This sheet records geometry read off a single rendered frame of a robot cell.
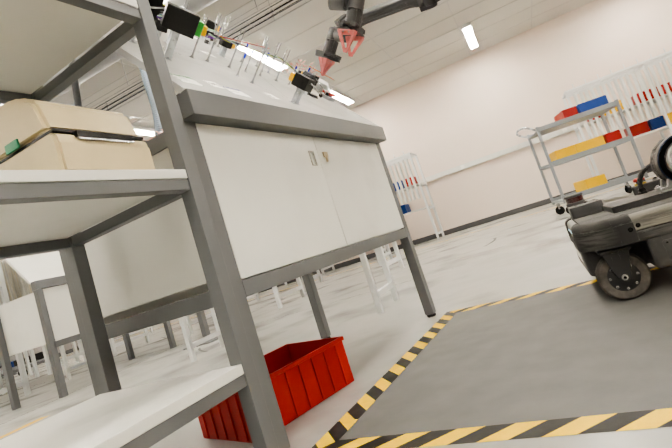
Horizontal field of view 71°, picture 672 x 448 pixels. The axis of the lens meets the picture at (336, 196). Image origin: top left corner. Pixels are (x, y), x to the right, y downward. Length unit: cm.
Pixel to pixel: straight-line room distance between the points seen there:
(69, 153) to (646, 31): 1006
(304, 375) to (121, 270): 58
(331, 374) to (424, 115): 900
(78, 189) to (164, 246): 41
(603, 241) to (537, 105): 853
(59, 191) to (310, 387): 88
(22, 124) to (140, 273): 49
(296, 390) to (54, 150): 87
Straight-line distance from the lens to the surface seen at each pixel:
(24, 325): 443
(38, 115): 100
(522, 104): 1003
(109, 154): 100
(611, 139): 573
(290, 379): 140
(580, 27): 1038
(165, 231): 124
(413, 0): 199
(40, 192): 86
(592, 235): 158
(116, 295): 142
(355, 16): 174
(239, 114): 128
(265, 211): 128
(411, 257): 210
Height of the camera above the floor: 40
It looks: 6 degrees up
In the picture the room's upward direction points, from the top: 18 degrees counter-clockwise
